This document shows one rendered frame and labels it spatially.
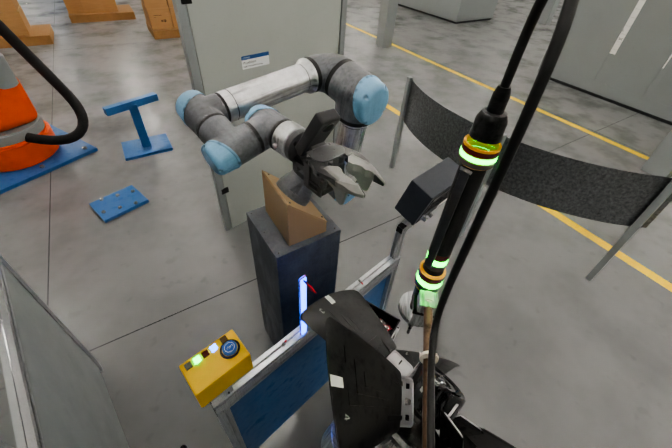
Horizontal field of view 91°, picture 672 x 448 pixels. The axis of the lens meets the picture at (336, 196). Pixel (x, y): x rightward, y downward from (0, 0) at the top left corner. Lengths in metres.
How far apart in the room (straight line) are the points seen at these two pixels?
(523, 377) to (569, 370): 0.31
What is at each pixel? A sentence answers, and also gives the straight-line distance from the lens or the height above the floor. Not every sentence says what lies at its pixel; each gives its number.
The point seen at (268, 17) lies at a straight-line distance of 2.34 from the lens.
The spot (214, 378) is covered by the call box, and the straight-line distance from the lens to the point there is 1.04.
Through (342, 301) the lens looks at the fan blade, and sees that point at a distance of 0.99.
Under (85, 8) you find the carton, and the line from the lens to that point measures 9.53.
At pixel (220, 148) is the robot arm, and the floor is 1.65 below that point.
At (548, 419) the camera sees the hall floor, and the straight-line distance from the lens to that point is 2.45.
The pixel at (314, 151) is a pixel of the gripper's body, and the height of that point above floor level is 1.67.
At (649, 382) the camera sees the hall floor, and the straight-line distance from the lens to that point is 2.94.
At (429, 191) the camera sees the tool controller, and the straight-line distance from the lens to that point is 1.31.
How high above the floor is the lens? 2.01
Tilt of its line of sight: 40 degrees down
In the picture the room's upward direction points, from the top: 4 degrees clockwise
